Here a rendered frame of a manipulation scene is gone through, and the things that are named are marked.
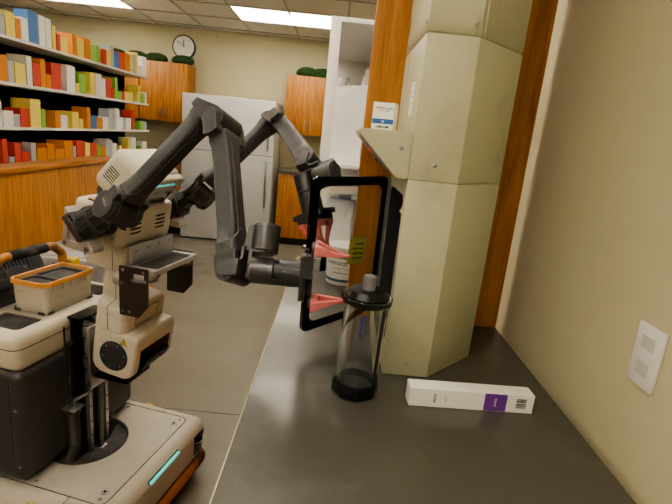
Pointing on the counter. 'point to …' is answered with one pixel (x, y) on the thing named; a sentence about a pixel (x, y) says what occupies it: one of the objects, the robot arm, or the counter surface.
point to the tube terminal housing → (447, 196)
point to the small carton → (384, 116)
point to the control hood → (389, 148)
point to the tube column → (472, 20)
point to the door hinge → (383, 229)
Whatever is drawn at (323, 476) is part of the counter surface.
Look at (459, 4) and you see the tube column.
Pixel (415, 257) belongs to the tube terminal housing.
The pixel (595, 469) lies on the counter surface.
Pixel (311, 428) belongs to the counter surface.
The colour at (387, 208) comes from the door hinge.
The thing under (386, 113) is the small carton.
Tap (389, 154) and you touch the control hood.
